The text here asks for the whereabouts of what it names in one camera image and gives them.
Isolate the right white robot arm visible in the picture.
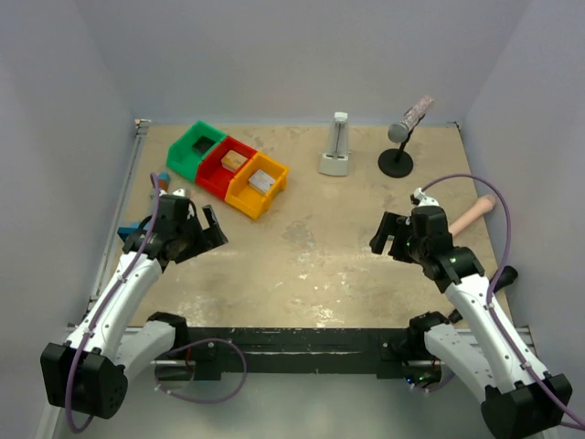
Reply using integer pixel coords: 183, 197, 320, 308
370, 205, 572, 438

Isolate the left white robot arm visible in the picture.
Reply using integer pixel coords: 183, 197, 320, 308
40, 195, 228, 419

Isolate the card stack in yellow bin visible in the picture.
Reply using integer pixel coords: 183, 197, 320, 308
248, 169, 275, 195

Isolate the card stack in red bin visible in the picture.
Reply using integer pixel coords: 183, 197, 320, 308
221, 150, 248, 173

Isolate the yellow plastic bin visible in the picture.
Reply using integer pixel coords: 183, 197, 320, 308
225, 152, 289, 220

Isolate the toy block hammer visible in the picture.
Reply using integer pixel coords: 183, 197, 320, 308
117, 172, 172, 243

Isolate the red plastic bin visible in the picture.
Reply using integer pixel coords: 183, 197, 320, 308
195, 135, 257, 199

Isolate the black microphone stand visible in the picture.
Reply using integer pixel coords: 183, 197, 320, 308
378, 115, 413, 178

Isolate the white metronome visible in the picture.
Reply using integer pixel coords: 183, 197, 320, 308
318, 112, 349, 177

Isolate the green plastic bin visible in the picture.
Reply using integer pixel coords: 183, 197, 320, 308
166, 121, 227, 182

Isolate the black item in green bin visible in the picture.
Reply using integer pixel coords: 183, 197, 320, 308
192, 136, 215, 155

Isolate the grey glitter microphone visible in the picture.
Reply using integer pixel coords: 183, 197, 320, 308
388, 95, 434, 144

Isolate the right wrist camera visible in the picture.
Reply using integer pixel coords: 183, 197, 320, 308
410, 187, 440, 207

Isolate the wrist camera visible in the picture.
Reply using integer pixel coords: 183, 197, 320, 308
172, 187, 191, 199
410, 187, 440, 207

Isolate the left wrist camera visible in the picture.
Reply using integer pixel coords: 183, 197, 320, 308
172, 187, 191, 199

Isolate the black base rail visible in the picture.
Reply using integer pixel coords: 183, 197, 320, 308
136, 327, 452, 380

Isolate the aluminium frame rail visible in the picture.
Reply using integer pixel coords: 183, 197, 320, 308
63, 119, 152, 362

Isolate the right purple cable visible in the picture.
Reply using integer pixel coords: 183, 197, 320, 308
410, 174, 585, 431

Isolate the purple cable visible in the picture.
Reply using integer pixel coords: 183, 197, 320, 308
410, 174, 585, 431
64, 172, 248, 434

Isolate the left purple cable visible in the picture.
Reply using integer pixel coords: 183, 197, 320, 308
64, 172, 248, 434

